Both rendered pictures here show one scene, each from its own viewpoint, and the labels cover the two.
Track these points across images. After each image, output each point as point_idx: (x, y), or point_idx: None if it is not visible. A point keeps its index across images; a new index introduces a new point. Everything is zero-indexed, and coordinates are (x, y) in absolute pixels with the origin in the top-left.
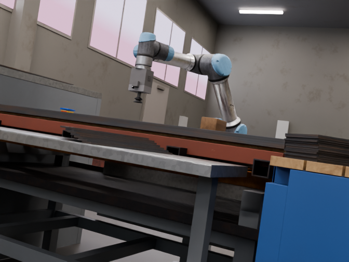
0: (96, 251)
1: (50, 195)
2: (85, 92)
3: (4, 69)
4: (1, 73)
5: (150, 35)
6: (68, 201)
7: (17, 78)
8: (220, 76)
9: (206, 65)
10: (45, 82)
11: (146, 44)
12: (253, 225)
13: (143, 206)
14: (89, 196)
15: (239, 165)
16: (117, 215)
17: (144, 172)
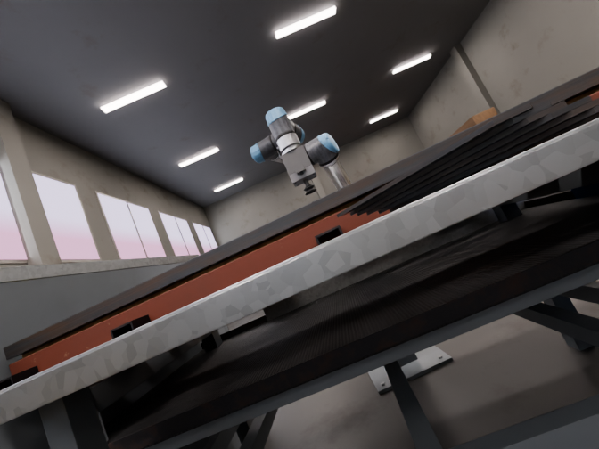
0: (410, 406)
1: (336, 373)
2: (184, 259)
3: (80, 265)
4: (77, 272)
5: (281, 108)
6: (383, 357)
7: (105, 270)
8: (334, 154)
9: (316, 149)
10: (142, 263)
11: (283, 119)
12: None
13: (590, 249)
14: (461, 311)
15: None
16: (499, 314)
17: (317, 288)
